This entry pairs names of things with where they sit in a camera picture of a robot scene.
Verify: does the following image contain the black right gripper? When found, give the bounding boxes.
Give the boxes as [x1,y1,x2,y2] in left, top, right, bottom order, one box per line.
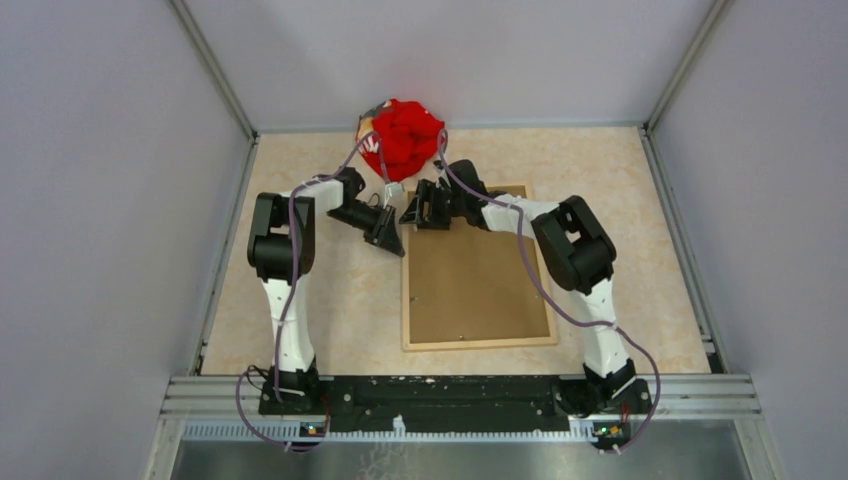
[399,181,466,233]

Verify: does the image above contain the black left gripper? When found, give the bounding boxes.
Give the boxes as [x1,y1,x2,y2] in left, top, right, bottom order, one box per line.
[326,202,405,257]

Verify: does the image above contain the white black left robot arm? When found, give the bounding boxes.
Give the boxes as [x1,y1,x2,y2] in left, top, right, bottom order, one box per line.
[247,167,405,414]

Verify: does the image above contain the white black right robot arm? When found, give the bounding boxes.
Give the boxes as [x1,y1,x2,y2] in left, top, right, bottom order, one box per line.
[400,159,656,417]

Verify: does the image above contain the red crumpled cloth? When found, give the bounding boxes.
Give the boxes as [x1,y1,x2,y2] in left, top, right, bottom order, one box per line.
[355,98,446,183]

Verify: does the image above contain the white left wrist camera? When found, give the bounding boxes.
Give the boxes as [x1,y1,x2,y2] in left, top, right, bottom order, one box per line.
[382,182,405,206]

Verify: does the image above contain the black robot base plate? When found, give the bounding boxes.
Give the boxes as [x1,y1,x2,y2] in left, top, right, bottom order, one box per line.
[258,375,652,418]

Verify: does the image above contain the aluminium rail front edge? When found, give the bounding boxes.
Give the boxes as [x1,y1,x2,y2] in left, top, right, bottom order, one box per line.
[145,373,785,479]

